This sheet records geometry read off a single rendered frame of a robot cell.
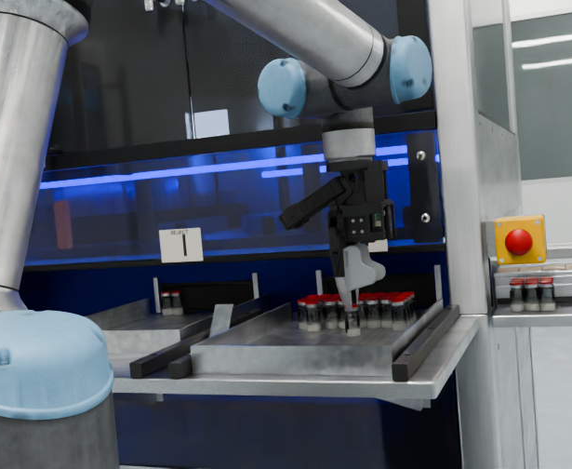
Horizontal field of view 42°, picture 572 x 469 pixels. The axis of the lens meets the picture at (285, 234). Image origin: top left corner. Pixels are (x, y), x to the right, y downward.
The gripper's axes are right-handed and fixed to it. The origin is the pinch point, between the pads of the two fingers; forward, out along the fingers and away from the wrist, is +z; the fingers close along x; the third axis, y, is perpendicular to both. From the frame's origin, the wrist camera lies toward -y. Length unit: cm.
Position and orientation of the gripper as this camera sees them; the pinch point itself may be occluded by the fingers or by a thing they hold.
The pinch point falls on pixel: (347, 299)
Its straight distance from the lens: 111.1
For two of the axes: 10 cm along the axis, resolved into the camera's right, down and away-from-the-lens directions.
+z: 0.8, 10.0, 0.5
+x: 3.7, -0.8, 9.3
